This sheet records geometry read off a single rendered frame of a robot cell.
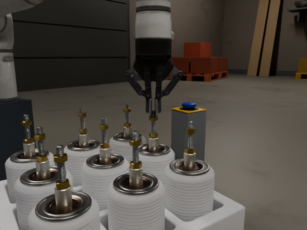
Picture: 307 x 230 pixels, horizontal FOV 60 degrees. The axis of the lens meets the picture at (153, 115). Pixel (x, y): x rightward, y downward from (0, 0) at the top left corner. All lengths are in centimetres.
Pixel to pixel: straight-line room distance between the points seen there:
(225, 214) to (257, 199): 46
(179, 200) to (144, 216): 9
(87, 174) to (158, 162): 15
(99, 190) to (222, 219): 23
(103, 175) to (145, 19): 31
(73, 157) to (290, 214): 65
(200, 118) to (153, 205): 37
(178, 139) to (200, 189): 28
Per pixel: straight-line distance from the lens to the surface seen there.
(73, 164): 63
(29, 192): 49
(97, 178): 52
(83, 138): 64
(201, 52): 576
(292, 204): 100
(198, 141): 76
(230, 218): 54
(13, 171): 60
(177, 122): 75
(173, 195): 51
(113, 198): 44
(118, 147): 67
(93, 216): 40
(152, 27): 54
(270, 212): 92
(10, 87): 109
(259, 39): 701
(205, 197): 51
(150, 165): 57
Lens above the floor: 46
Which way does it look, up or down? 12 degrees down
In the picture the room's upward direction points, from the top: straight up
